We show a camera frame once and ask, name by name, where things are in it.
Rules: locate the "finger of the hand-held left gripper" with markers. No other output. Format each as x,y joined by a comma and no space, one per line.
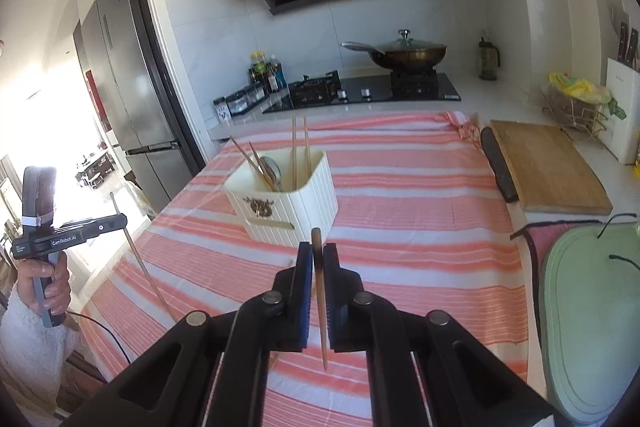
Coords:
100,224

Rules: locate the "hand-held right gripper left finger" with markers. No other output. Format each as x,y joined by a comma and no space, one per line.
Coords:
304,297

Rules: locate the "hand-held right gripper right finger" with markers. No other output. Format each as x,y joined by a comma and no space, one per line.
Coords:
330,297

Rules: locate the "white ribbed utensil holder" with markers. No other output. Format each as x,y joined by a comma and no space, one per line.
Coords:
300,212

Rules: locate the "metal spoon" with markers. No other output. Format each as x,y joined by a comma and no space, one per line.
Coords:
272,168

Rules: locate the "person's left forearm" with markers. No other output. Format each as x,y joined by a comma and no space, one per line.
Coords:
25,347

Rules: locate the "person's left hand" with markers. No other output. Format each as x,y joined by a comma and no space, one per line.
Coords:
62,287

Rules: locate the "dark table set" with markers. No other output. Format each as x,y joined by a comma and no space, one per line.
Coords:
92,169

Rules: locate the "orange white striped cloth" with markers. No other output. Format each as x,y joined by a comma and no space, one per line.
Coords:
400,217

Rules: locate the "silver refrigerator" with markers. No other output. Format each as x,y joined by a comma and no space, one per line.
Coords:
135,82

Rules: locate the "small black-lid spice jar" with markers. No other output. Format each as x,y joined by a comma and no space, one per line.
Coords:
222,109

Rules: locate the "clear seasoning box set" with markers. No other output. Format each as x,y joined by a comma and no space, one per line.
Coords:
245,99

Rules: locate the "black gas stove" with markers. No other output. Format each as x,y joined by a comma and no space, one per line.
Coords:
360,92

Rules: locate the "black oblong case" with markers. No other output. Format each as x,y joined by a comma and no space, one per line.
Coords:
500,167

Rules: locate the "pink cloth with black trim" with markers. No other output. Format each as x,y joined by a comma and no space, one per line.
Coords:
542,239

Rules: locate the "yellow-cap condiment bottle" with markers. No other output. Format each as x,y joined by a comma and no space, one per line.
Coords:
257,69

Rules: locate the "dark sauce bottle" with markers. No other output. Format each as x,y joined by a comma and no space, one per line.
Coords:
280,74
272,77

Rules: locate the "dark frying pan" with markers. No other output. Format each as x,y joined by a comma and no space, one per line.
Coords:
415,59

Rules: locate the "wooden cutting board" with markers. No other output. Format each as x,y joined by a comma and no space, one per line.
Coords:
550,167

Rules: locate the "pale green cutting board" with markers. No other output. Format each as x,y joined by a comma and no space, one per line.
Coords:
590,332

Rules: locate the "glass pan lid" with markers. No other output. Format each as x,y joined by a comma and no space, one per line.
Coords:
406,44

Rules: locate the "dark water jug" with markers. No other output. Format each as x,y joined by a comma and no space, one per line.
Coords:
488,62

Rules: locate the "yellow plastic bag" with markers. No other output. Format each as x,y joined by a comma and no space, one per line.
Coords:
577,88

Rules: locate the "green packet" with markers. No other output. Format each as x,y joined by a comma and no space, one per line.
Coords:
617,109

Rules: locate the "white knife block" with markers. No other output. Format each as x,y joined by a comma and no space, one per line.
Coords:
625,117

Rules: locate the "red wall hanging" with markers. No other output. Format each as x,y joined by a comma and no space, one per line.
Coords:
97,102

